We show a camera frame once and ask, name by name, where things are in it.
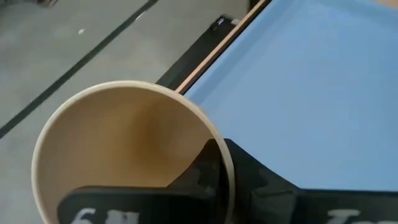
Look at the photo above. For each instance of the black table frame bracket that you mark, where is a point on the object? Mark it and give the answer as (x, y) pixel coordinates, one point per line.
(199, 53)

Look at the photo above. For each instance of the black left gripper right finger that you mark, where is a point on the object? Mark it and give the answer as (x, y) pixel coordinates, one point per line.
(295, 208)

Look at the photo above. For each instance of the beige paper cup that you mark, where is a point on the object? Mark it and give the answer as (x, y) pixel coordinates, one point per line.
(118, 133)

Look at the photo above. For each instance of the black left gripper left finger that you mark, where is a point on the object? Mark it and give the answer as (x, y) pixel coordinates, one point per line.
(140, 205)

